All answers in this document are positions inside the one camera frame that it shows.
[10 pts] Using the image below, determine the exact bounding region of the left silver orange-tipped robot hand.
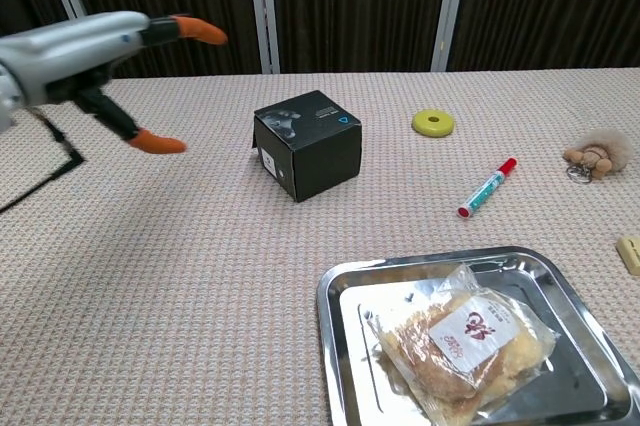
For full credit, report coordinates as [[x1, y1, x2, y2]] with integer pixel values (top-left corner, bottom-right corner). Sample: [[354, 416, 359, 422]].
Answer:
[[0, 11, 229, 155]]

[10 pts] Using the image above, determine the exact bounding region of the bagged yellow snack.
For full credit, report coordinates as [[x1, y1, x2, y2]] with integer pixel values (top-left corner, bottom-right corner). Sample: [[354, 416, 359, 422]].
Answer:
[[367, 263, 560, 426]]

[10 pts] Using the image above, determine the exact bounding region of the shiny steel rectangular tray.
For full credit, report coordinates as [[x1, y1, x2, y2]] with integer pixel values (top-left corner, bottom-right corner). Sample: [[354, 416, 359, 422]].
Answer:
[[316, 245, 640, 426]]

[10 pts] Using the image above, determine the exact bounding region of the beige textured tablecloth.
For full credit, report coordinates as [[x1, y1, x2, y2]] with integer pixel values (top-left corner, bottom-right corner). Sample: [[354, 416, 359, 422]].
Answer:
[[0, 67, 640, 426]]

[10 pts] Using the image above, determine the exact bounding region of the black cardboard box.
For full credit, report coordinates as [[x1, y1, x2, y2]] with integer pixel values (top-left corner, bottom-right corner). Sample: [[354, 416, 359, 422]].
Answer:
[[251, 90, 363, 204]]

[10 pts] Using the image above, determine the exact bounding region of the dark pleated curtain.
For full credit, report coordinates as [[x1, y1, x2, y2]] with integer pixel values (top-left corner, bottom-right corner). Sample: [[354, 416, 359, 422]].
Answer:
[[0, 0, 640, 89]]

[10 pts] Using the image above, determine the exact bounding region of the red capped marker pen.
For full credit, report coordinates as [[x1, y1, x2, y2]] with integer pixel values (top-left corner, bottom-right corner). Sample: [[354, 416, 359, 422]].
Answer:
[[456, 157, 519, 220]]

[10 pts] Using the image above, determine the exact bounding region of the cream plastic block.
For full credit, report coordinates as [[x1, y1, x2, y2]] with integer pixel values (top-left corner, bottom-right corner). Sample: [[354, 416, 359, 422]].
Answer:
[[614, 235, 640, 276]]

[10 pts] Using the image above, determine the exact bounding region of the thin black cable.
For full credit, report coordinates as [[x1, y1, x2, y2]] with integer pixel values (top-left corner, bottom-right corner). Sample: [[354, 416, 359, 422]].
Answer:
[[0, 109, 86, 214]]

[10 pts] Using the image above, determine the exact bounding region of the yellow plastic ring disc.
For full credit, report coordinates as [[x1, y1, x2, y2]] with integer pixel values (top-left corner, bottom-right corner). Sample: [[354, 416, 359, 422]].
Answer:
[[411, 109, 457, 139]]

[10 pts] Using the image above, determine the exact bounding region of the beige plush keychain toy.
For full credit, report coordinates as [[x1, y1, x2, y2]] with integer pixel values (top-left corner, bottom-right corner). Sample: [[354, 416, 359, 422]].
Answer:
[[563, 128, 635, 185]]

